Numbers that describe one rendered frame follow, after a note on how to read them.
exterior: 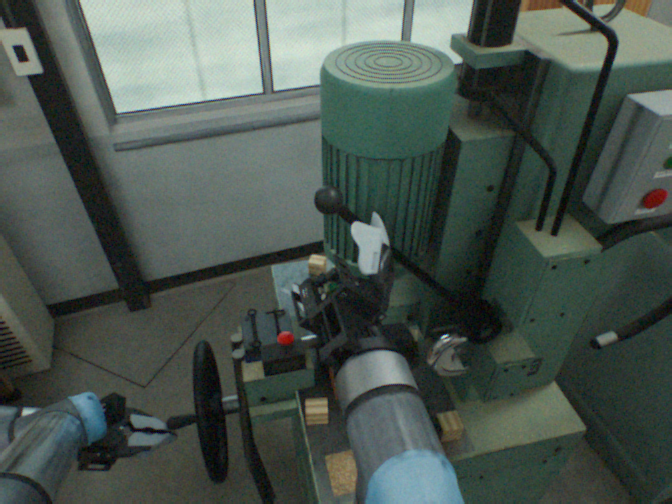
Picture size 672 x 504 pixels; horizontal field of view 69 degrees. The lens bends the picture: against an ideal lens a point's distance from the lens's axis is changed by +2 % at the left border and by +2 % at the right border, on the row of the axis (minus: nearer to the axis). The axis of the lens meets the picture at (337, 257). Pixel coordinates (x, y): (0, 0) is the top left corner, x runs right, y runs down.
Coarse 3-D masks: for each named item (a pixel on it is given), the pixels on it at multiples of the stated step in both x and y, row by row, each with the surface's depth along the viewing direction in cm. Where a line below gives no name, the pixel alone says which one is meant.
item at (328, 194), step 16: (320, 192) 55; (336, 192) 55; (320, 208) 55; (336, 208) 55; (400, 256) 64; (416, 272) 67; (432, 288) 70; (464, 304) 75; (480, 304) 78; (464, 320) 78; (480, 320) 76; (496, 320) 77; (480, 336) 78
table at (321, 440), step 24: (288, 264) 122; (288, 288) 116; (312, 360) 100; (264, 408) 95; (288, 408) 95; (336, 408) 92; (312, 432) 88; (336, 432) 88; (312, 456) 85; (312, 480) 86
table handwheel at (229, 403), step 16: (208, 352) 106; (208, 368) 111; (208, 384) 99; (208, 400) 90; (224, 400) 101; (208, 416) 88; (224, 416) 101; (208, 432) 88; (224, 432) 111; (208, 448) 88; (224, 448) 108; (208, 464) 89; (224, 464) 102; (224, 480) 98
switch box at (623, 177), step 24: (648, 96) 59; (624, 120) 61; (648, 120) 57; (624, 144) 61; (648, 144) 58; (600, 168) 66; (624, 168) 62; (648, 168) 61; (600, 192) 66; (624, 192) 63; (648, 192) 64; (600, 216) 67; (624, 216) 66; (648, 216) 67
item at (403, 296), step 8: (400, 280) 94; (408, 280) 94; (392, 288) 92; (400, 288) 92; (408, 288) 92; (392, 296) 91; (400, 296) 91; (408, 296) 91; (416, 296) 91; (392, 304) 89; (400, 304) 89; (408, 304) 89; (416, 304) 90; (392, 312) 90; (400, 312) 90; (408, 312) 91; (416, 312) 91; (384, 320) 91; (392, 320) 91; (400, 320) 92; (416, 320) 93
